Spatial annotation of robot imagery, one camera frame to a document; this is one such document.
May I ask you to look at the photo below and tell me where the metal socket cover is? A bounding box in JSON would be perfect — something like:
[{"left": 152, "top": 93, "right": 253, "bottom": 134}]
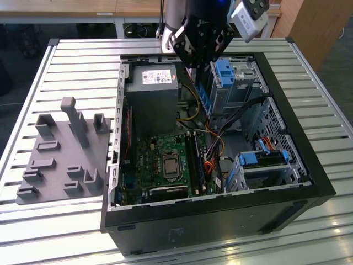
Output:
[{"left": 161, "top": 152, "right": 180, "bottom": 180}]

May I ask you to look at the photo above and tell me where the silver drive bay cage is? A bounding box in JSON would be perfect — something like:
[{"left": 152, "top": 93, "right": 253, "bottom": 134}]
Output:
[{"left": 209, "top": 59, "right": 270, "bottom": 111}]

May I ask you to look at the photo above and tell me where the blue expansion slot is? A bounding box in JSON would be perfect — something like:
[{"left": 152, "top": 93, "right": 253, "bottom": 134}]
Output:
[{"left": 123, "top": 175, "right": 151, "bottom": 191}]

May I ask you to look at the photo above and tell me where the red flat wire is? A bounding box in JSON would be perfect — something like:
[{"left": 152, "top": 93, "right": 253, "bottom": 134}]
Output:
[{"left": 263, "top": 136, "right": 279, "bottom": 151}]

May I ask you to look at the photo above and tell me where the blue flat wire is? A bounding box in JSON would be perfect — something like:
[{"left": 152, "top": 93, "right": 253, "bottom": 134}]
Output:
[{"left": 258, "top": 139, "right": 272, "bottom": 155}]

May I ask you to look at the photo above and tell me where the yellow wire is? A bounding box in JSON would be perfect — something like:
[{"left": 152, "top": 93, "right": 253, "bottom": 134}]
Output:
[{"left": 176, "top": 83, "right": 201, "bottom": 123}]

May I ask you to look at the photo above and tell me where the wooden desk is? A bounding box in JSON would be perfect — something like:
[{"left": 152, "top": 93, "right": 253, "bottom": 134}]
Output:
[{"left": 0, "top": 0, "right": 282, "bottom": 24}]

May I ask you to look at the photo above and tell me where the wooden cabinet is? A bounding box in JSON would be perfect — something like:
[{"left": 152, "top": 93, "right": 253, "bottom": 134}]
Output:
[{"left": 271, "top": 0, "right": 353, "bottom": 72}]

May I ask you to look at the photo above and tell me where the red black twisted wire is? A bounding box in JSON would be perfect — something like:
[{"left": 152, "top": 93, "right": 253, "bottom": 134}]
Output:
[{"left": 122, "top": 106, "right": 133, "bottom": 164}]

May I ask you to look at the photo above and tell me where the grey power supply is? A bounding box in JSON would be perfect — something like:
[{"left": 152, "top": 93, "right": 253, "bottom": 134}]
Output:
[{"left": 125, "top": 63, "right": 179, "bottom": 133}]

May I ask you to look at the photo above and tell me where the blue plastic drive latch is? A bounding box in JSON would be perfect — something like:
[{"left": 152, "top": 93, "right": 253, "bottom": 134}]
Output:
[{"left": 216, "top": 59, "right": 235, "bottom": 88}]

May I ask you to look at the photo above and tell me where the silver CPU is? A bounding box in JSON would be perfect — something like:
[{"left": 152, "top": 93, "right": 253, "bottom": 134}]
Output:
[{"left": 164, "top": 159, "right": 178, "bottom": 174}]

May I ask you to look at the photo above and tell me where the black PC case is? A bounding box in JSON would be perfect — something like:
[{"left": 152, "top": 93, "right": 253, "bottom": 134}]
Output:
[{"left": 99, "top": 51, "right": 338, "bottom": 256}]

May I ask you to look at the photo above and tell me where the black graphics card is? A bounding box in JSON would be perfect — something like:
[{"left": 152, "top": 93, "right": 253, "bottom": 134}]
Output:
[{"left": 148, "top": 184, "right": 190, "bottom": 201}]

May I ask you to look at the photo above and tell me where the pale blue disk carrier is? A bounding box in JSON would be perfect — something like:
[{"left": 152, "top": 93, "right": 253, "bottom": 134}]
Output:
[{"left": 225, "top": 165, "right": 245, "bottom": 193}]

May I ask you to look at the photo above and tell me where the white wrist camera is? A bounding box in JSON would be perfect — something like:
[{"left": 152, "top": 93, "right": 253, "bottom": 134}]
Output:
[{"left": 230, "top": 0, "right": 270, "bottom": 44}]

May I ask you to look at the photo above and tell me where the green motherboard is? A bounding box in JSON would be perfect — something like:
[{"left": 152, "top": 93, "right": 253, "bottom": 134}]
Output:
[{"left": 118, "top": 131, "right": 218, "bottom": 205}]

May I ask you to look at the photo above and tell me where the black chair base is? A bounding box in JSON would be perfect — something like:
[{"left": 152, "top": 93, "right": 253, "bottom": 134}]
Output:
[{"left": 123, "top": 23, "right": 161, "bottom": 39}]

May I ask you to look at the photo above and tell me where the black RAM slot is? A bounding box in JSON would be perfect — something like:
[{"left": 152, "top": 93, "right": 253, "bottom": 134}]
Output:
[
  {"left": 189, "top": 132, "right": 201, "bottom": 195},
  {"left": 185, "top": 132, "right": 197, "bottom": 197},
  {"left": 192, "top": 132, "right": 204, "bottom": 194}
]

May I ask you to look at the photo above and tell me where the grey parts rack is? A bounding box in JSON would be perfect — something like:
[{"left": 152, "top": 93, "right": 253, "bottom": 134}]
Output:
[{"left": 15, "top": 96, "right": 113, "bottom": 205}]

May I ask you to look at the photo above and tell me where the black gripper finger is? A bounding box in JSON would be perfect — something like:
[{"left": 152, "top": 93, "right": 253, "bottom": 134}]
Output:
[
  {"left": 169, "top": 26, "right": 200, "bottom": 72},
  {"left": 204, "top": 22, "right": 235, "bottom": 68}
]

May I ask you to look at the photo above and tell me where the orange red wire bundle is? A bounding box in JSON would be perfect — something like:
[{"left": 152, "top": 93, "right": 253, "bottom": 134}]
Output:
[{"left": 203, "top": 161, "right": 221, "bottom": 175}]

